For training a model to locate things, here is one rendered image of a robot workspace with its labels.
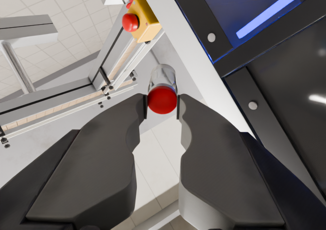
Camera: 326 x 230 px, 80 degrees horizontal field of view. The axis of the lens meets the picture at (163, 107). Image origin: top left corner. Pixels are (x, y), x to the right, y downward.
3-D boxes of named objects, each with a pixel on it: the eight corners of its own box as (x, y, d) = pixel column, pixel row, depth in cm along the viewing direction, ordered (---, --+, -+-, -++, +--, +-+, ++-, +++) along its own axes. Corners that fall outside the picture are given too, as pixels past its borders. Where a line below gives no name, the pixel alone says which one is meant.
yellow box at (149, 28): (157, -4, 48) (171, 21, 47) (143, 16, 53) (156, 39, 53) (132, -3, 43) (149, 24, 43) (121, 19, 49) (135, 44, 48)
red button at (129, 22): (137, 8, 45) (146, 23, 45) (130, 20, 48) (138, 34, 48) (123, 9, 42) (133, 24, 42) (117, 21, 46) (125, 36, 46)
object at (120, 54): (145, -51, 48) (177, 3, 48) (184, -44, 58) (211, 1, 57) (85, 76, 102) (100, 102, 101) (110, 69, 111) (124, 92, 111)
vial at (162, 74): (176, 63, 16) (179, 84, 13) (175, 87, 17) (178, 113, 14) (150, 62, 16) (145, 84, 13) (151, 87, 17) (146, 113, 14)
